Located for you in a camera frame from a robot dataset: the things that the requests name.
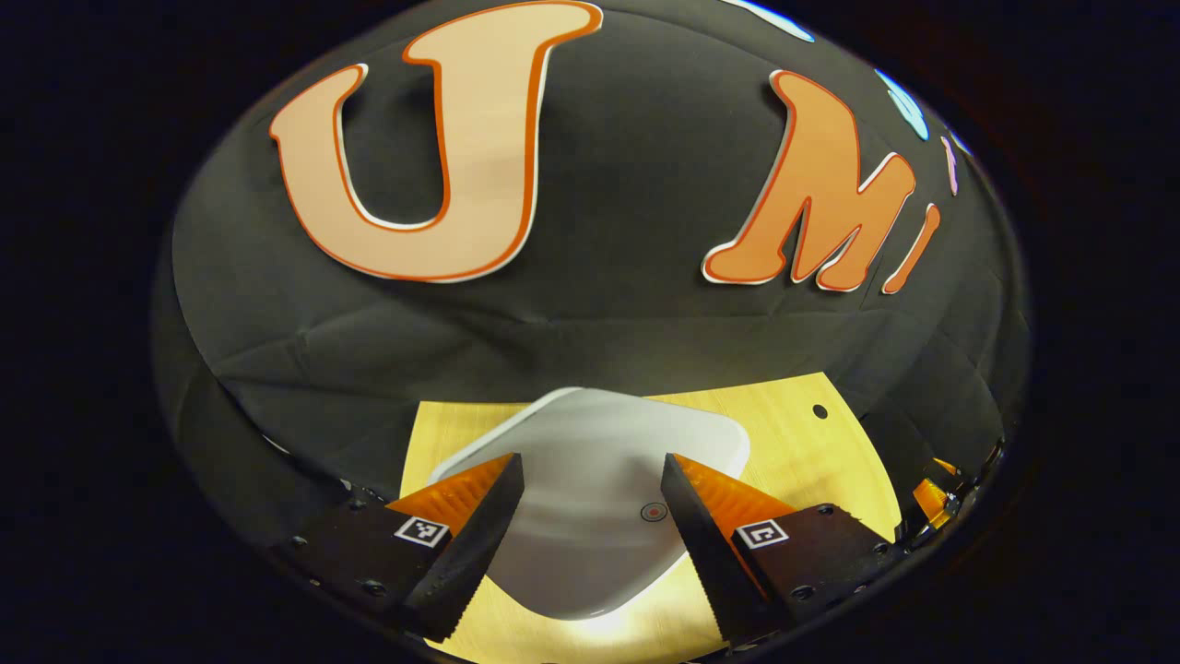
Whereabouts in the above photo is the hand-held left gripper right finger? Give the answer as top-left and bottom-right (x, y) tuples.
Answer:
(660, 452), (903, 648)

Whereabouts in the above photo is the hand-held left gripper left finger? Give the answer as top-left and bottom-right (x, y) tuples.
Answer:
(275, 452), (526, 645)

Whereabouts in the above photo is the wooden desktop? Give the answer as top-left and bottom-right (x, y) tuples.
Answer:
(399, 372), (903, 664)

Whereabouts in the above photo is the white desktop garbage bin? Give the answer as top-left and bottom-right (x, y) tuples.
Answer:
(430, 386), (751, 621)

